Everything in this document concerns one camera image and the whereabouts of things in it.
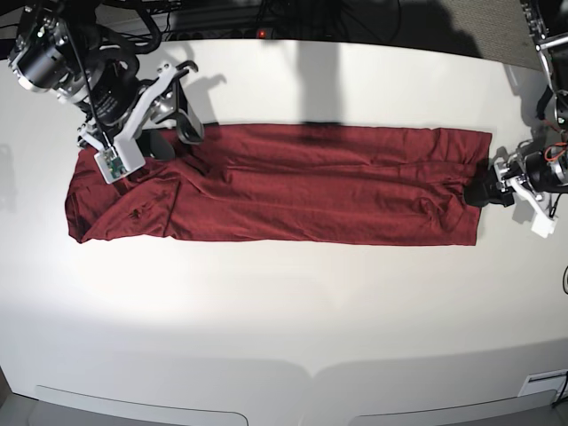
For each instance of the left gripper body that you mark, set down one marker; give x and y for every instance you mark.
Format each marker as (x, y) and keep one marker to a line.
(532, 178)

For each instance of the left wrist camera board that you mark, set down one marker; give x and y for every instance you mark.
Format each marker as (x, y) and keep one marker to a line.
(543, 225)

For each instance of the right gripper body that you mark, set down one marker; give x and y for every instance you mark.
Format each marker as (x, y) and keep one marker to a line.
(153, 103)

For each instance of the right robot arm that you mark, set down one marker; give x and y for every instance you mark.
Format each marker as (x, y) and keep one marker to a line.
(61, 48)

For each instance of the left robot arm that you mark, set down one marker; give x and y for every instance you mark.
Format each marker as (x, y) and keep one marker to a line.
(547, 26)

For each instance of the black power strip red switch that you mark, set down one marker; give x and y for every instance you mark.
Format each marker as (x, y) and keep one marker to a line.
(223, 33)

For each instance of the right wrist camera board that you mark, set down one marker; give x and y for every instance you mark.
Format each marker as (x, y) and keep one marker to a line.
(113, 167)

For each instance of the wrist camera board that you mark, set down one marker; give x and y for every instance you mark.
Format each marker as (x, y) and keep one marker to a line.
(543, 225)
(113, 167)

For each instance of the dark red long-sleeve shirt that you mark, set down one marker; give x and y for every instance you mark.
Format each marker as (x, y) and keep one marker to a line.
(282, 182)

